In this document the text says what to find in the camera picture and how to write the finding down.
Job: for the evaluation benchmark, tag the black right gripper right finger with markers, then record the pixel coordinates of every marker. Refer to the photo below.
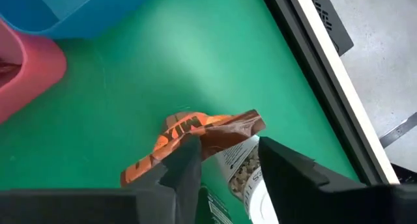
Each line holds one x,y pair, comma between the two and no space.
309,191

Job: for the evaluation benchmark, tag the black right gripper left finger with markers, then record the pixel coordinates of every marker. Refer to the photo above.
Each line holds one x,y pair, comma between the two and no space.
176,191

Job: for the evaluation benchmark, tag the white-lid spice jar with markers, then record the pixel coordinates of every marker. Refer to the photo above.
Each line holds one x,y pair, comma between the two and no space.
246,172

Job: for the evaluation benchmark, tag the dark snack bag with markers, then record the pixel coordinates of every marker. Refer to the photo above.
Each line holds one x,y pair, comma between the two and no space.
224,134

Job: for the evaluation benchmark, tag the black perforated panel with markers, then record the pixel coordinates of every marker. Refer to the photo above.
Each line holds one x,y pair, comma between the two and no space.
329,19

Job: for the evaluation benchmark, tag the pink plastic bin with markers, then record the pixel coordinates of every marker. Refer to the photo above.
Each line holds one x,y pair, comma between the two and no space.
36,71

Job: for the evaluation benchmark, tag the blue plastic bin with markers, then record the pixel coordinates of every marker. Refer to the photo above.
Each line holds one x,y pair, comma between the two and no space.
81,19

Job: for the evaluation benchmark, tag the black aluminium table frame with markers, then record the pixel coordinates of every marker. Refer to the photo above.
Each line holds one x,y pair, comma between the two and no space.
309,71

